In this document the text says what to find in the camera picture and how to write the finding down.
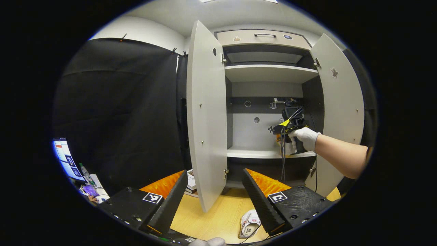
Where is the clear plastic bottle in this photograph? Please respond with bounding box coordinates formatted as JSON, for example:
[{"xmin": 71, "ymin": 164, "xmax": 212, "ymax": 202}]
[{"xmin": 79, "ymin": 163, "xmax": 97, "ymax": 187}]

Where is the grey cabinet door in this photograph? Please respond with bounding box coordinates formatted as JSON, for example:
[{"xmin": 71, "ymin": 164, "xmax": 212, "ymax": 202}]
[
  {"xmin": 186, "ymin": 20, "xmax": 228, "ymax": 213},
  {"xmin": 305, "ymin": 33, "xmax": 365, "ymax": 197}
]

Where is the black backdrop cloth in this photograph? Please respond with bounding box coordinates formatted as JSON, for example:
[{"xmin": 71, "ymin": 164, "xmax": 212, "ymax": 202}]
[{"xmin": 53, "ymin": 38, "xmax": 378, "ymax": 197}]

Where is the computer monitor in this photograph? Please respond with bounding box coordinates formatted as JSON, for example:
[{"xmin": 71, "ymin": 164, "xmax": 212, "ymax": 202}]
[{"xmin": 52, "ymin": 137, "xmax": 86, "ymax": 182}]

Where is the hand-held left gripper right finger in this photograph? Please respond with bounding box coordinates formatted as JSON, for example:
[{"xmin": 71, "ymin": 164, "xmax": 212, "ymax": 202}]
[{"xmin": 242, "ymin": 168, "xmax": 337, "ymax": 237}]

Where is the white shoe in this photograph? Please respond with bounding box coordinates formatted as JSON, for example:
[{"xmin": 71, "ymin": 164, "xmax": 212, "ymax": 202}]
[{"xmin": 238, "ymin": 209, "xmax": 262, "ymax": 239}]

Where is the grey shoe cabinet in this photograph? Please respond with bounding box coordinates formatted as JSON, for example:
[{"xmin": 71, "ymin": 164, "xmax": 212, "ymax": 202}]
[{"xmin": 215, "ymin": 29, "xmax": 325, "ymax": 195}]

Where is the small cardboard box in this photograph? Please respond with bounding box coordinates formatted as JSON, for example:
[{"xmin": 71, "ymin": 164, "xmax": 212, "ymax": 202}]
[{"xmin": 186, "ymin": 169, "xmax": 198, "ymax": 198}]

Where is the black cable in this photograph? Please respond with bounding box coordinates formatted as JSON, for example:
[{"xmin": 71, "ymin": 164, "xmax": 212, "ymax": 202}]
[
  {"xmin": 239, "ymin": 222, "xmax": 272, "ymax": 244},
  {"xmin": 280, "ymin": 108, "xmax": 304, "ymax": 183}
]

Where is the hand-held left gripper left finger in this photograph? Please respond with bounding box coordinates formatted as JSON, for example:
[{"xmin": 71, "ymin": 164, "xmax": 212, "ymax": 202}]
[{"xmin": 97, "ymin": 170, "xmax": 188, "ymax": 236}]

